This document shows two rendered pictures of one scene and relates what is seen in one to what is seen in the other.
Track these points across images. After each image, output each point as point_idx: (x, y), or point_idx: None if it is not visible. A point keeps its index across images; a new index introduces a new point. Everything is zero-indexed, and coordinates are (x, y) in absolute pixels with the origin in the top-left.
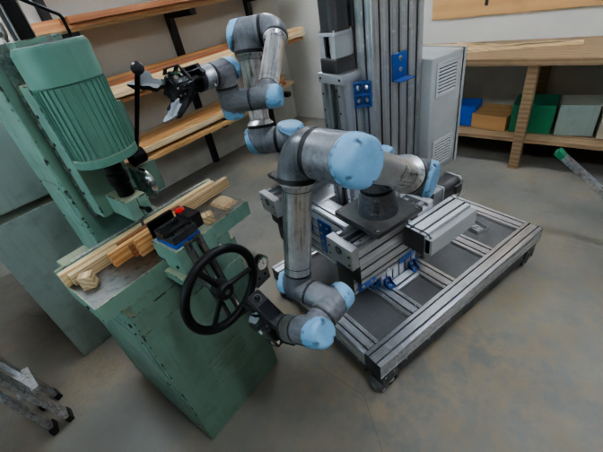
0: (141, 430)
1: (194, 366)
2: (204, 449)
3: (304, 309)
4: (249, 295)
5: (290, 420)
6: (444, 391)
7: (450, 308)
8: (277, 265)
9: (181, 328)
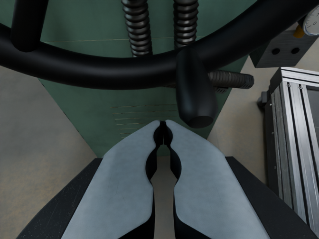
0: None
1: (87, 96)
2: (88, 159)
3: (270, 138)
4: (231, 45)
5: (159, 215)
6: None
7: None
8: (289, 68)
9: (67, 19)
